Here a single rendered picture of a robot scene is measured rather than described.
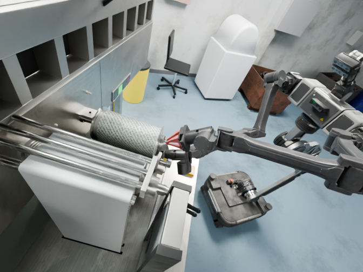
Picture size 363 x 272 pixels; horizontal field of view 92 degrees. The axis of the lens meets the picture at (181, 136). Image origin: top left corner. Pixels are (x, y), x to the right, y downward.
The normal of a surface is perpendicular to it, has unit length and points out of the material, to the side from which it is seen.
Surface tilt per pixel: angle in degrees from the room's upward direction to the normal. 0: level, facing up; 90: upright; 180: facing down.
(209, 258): 0
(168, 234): 0
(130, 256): 0
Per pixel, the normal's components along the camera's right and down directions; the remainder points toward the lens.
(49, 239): 0.28, -0.66
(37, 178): -0.18, 0.68
